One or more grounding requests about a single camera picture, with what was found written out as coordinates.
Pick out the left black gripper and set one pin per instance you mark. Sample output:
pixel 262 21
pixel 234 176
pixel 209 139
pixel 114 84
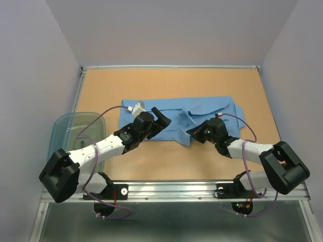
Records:
pixel 162 122

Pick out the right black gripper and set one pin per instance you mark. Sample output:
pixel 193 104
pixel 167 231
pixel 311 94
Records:
pixel 196 132

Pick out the light blue long sleeve shirt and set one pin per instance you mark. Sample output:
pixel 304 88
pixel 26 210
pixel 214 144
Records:
pixel 189 112

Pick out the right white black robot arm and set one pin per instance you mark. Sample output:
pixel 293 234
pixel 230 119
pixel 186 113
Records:
pixel 283 170

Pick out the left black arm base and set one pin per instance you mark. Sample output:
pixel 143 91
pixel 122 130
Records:
pixel 108 192

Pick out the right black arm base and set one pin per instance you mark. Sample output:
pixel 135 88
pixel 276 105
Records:
pixel 232 191

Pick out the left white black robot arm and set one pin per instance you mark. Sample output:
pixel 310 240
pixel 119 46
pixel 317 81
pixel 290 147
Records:
pixel 64 173

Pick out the clear blue plastic bin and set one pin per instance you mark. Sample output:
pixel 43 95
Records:
pixel 68 126

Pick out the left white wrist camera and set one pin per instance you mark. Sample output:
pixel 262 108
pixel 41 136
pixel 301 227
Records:
pixel 137 109

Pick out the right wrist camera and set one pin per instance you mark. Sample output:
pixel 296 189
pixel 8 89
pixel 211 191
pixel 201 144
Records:
pixel 218 115

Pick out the aluminium front rail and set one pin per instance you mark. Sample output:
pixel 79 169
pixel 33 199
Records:
pixel 183 191

